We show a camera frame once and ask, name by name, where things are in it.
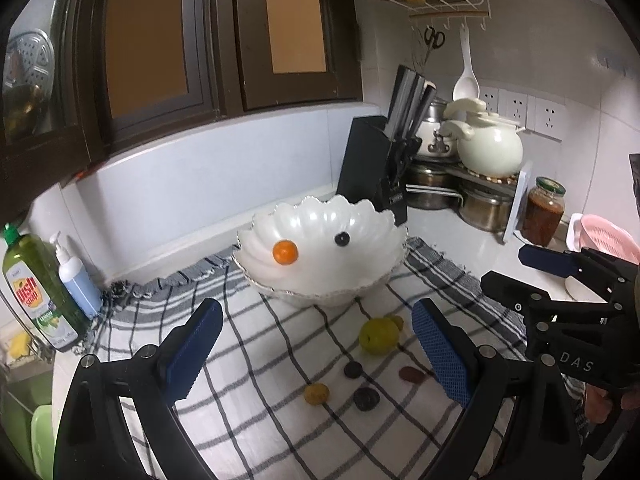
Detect green dish soap bottle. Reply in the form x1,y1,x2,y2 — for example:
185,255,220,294
1,222,91,353

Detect white scalloped bowl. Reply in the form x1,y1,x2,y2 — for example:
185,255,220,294
232,195,408,309

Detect black knife block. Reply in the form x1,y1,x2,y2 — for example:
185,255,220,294
336,115,410,226

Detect person's right hand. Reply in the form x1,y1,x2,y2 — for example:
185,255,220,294
582,385,623,426

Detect yellow sponge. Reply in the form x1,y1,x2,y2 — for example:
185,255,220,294
7,332,34,361

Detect small steel pot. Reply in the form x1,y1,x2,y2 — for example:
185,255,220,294
457,185,516,233

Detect white board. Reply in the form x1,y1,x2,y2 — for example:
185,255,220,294
502,160,534,246

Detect wide steel pot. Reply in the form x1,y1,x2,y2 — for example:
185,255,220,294
405,160,463,211

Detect dark brown wrinkled fruit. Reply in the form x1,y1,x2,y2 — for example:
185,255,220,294
353,387,381,412

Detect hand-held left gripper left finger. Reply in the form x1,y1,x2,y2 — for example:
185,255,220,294
52,297,226,480

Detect green plastic basin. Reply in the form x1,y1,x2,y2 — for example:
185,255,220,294
30,404,57,480

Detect green round plum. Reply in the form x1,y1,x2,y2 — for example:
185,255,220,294
359,316,399,357

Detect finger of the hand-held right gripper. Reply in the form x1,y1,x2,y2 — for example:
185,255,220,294
480,270,566,322
518,244,616,292

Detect stainless steel pots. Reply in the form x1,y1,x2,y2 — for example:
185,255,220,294
442,159,523,243

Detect white blue pump bottle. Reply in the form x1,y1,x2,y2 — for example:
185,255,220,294
50,231,103,320

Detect wooden bead trivet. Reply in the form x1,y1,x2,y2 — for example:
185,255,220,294
467,170,521,182

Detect brown window frame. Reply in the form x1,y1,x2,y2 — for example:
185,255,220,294
0,0,364,191

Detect cream ceramic pot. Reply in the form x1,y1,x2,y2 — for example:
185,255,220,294
442,97,526,178

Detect pink colander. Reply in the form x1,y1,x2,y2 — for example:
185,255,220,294
575,214,640,267

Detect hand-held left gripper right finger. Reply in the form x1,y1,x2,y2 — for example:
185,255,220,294
411,297,586,480

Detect steel handled knife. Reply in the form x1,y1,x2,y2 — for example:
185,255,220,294
404,72,428,140
416,84,437,141

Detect grey checked cloth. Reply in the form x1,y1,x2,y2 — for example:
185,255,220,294
82,237,586,480

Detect glass jar of sauce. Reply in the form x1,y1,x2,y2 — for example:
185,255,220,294
520,176,567,247

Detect yellow orange citrus fruit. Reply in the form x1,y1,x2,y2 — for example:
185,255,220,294
304,383,331,406

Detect small orange citrus fruit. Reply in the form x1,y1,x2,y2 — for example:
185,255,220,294
272,240,299,266

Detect steel knife handles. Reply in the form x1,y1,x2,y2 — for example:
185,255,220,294
387,64,416,140

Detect white rice ladle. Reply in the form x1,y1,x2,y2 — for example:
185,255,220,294
452,25,479,103

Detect perforated steel steamer plate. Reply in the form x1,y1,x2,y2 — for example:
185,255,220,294
2,30,55,107

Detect white enamel pot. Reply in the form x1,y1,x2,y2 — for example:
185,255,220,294
416,99,455,158

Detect black handled kitchen scissors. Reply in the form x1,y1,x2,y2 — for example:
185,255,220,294
384,137,422,197

